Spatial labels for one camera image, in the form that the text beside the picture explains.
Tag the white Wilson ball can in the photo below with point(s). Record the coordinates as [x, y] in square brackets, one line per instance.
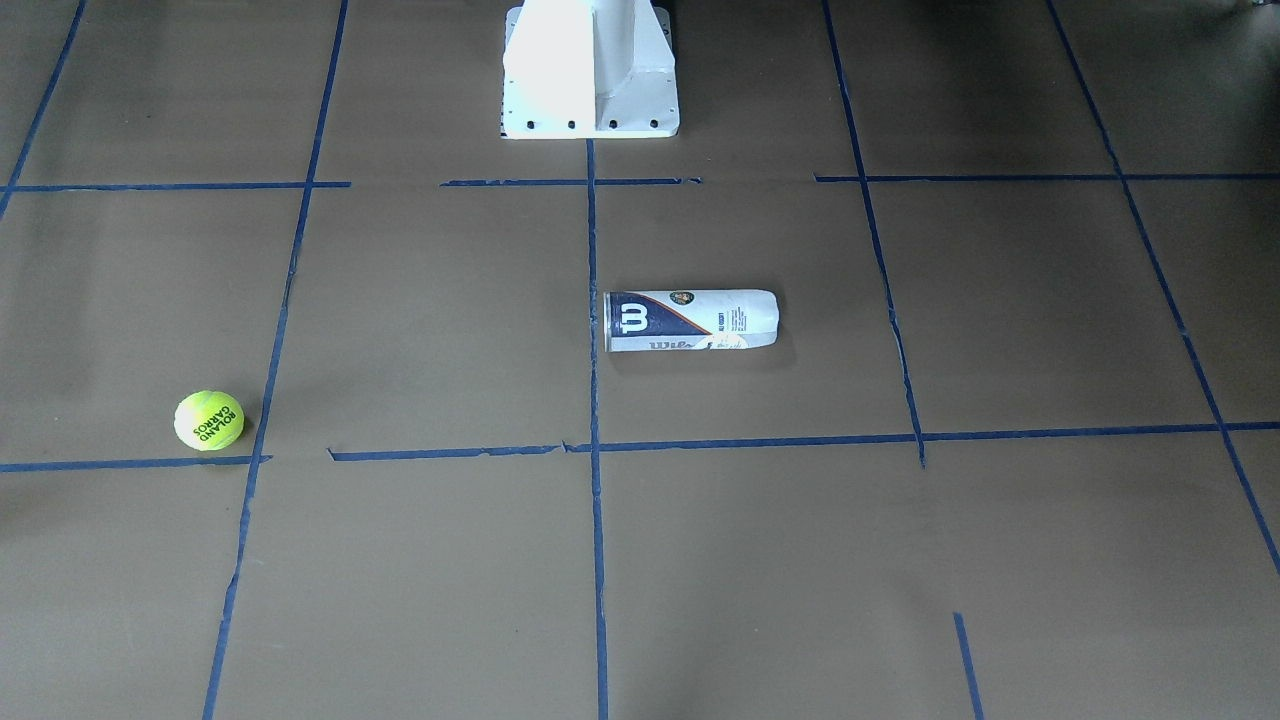
[690, 320]

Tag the yellow tennis ball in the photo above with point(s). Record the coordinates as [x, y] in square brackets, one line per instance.
[208, 420]

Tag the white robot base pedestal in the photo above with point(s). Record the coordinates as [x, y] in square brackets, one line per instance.
[588, 69]

